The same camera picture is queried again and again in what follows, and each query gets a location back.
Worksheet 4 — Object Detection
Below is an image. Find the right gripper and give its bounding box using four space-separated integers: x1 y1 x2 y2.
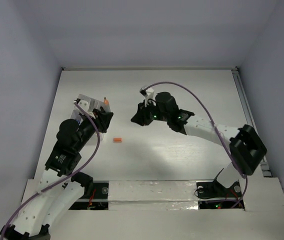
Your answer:
130 98 170 126

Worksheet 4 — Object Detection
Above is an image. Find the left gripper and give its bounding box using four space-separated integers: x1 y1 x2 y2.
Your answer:
75 108 113 151

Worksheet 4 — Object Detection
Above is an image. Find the grey pencil shaped case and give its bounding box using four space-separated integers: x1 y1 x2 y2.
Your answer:
103 97 111 112

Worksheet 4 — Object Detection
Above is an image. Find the orange eraser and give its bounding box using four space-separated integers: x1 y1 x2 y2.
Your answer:
113 137 123 143

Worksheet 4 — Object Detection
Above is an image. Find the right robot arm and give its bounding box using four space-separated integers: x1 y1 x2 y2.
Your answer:
131 92 267 196

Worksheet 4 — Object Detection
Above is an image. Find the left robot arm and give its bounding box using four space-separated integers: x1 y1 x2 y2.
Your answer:
0 107 114 240

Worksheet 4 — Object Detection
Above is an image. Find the white divided organizer tray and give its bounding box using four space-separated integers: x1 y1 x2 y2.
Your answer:
70 93 112 142

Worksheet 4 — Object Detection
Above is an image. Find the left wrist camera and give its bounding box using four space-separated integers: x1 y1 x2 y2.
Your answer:
73 97 98 112

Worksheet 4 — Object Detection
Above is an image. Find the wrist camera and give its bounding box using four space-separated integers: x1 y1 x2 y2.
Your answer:
73 97 98 112
139 85 154 107

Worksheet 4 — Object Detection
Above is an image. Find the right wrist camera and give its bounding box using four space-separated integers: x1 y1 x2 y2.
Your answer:
139 85 154 107

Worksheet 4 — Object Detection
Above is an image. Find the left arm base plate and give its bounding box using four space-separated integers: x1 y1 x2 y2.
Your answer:
69 181 109 211

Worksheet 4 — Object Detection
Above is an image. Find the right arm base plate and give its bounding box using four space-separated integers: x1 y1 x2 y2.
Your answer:
194 181 245 210

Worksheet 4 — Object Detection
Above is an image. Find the aluminium rail right side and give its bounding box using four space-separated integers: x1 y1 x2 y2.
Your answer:
231 67 273 178

